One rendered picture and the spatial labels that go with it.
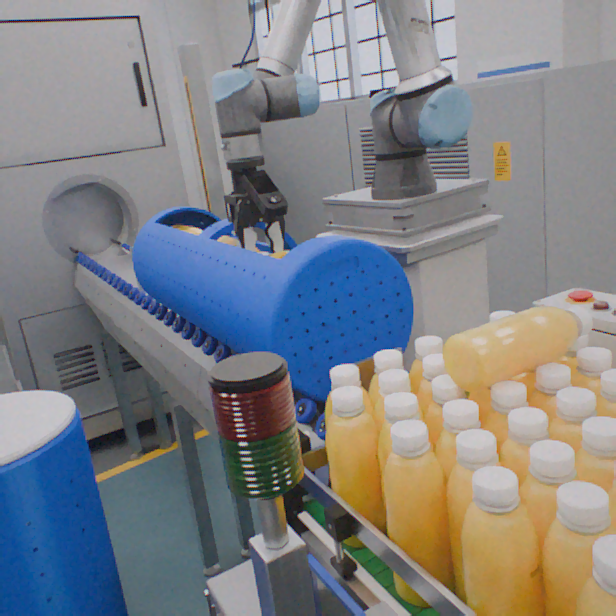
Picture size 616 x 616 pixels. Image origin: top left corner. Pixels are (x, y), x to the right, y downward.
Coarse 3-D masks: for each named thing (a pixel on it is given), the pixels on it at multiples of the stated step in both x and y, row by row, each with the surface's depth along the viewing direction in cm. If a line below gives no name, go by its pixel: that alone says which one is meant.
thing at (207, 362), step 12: (96, 276) 253; (108, 288) 234; (120, 300) 218; (144, 312) 195; (156, 324) 183; (168, 336) 173; (180, 336) 167; (180, 348) 164; (192, 348) 158; (204, 360) 150; (312, 420) 109; (312, 432) 108; (312, 444) 106
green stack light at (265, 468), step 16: (288, 432) 50; (224, 448) 51; (240, 448) 50; (256, 448) 49; (272, 448) 50; (288, 448) 51; (224, 464) 52; (240, 464) 50; (256, 464) 50; (272, 464) 50; (288, 464) 51; (240, 480) 51; (256, 480) 50; (272, 480) 50; (288, 480) 51; (240, 496) 51; (256, 496) 51; (272, 496) 51
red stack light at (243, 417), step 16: (272, 384) 49; (288, 384) 50; (224, 400) 49; (240, 400) 48; (256, 400) 48; (272, 400) 49; (288, 400) 50; (224, 416) 49; (240, 416) 49; (256, 416) 49; (272, 416) 49; (288, 416) 50; (224, 432) 50; (240, 432) 49; (256, 432) 49; (272, 432) 49
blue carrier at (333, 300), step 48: (144, 240) 169; (192, 240) 143; (288, 240) 147; (336, 240) 106; (144, 288) 177; (192, 288) 135; (240, 288) 114; (288, 288) 103; (336, 288) 107; (384, 288) 112; (240, 336) 116; (288, 336) 104; (336, 336) 109; (384, 336) 114
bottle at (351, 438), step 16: (336, 416) 81; (352, 416) 80; (368, 416) 81; (336, 432) 80; (352, 432) 79; (368, 432) 80; (336, 448) 80; (352, 448) 79; (368, 448) 80; (336, 464) 81; (352, 464) 80; (368, 464) 80; (336, 480) 82; (352, 480) 81; (368, 480) 81; (352, 496) 81; (368, 496) 81; (368, 512) 82; (384, 528) 84; (352, 544) 84
